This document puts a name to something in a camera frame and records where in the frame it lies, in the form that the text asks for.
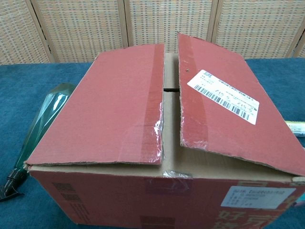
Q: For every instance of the black clip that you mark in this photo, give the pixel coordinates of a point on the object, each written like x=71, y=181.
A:
x=12, y=183

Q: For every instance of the green transparent bottle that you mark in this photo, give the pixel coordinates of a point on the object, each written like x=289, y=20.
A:
x=40, y=124

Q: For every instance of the green white paper tube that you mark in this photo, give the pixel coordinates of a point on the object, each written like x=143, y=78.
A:
x=297, y=128

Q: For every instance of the red cardboard box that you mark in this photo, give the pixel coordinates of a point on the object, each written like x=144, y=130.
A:
x=107, y=107

